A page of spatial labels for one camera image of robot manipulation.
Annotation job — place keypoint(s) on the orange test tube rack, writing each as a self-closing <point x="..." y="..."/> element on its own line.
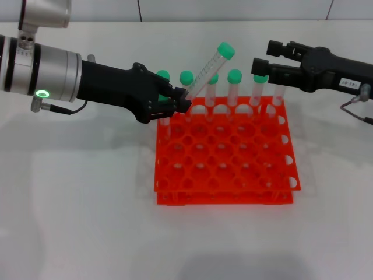
<point x="221" y="163"/>

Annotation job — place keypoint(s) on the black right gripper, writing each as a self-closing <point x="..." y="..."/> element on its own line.
<point x="329" y="73"/>

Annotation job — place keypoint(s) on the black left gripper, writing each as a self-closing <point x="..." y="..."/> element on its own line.
<point x="110" y="87"/>

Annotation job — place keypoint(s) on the clear test tube green cap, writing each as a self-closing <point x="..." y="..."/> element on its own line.
<point x="163" y="98"/>
<point x="260" y="79"/>
<point x="186" y="77"/>
<point x="278" y="96"/>
<point x="214" y="80"/>
<point x="163" y="74"/>
<point x="234" y="76"/>
<point x="225" y="51"/>

